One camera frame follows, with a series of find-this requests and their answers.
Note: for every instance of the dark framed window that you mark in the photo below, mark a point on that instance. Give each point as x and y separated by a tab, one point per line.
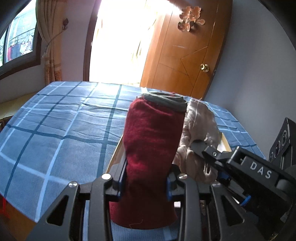
18	34

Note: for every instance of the dark red underwear black waistband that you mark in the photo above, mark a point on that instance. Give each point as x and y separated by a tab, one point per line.
148	150

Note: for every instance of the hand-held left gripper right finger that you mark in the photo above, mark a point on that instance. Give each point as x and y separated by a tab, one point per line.
169	188

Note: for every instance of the beige underwear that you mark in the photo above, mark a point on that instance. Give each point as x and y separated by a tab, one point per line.
198	125

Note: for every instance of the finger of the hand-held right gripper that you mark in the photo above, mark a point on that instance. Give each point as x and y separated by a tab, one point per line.
208	151
231	185

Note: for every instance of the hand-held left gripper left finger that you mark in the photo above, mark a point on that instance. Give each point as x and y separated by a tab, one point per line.
119	188

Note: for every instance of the gold paper door decoration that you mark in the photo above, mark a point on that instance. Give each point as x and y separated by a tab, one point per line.
190	18

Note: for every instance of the brass door knob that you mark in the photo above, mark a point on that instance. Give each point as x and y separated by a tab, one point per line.
204	67

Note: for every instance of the metal door latch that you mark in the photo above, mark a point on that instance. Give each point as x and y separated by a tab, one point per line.
214	72

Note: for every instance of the white shallow cardboard tray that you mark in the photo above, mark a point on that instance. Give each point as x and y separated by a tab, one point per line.
115	155

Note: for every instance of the wooden door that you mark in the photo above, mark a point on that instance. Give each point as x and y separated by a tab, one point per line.
185	64

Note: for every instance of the blue plaid tablecloth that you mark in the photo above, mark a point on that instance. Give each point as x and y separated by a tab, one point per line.
57	127

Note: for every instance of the beige curtain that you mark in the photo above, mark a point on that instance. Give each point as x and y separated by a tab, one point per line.
50	46

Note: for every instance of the dark wooden door frame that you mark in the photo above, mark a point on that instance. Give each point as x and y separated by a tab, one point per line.
89	46

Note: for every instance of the black curtain wall hook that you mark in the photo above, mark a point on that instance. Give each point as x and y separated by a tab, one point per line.
65	23

